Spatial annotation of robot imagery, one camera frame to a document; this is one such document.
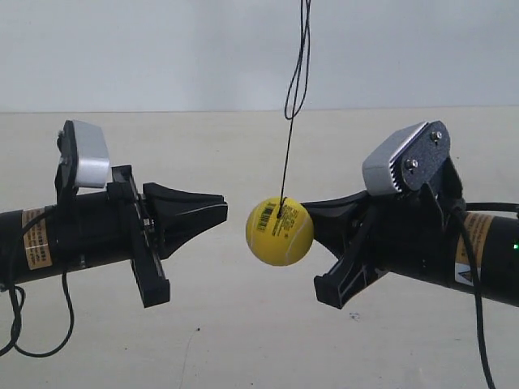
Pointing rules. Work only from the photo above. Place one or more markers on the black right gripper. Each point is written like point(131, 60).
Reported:
point(410, 235)

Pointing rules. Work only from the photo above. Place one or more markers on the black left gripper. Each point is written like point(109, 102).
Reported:
point(113, 225)

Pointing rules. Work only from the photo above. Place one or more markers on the yellow tennis ball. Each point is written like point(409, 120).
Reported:
point(279, 232)

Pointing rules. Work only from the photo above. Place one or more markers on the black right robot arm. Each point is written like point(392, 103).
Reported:
point(494, 240)

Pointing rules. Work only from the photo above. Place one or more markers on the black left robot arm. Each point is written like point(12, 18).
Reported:
point(28, 241)

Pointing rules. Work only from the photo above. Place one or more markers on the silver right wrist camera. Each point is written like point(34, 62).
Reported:
point(407, 159)

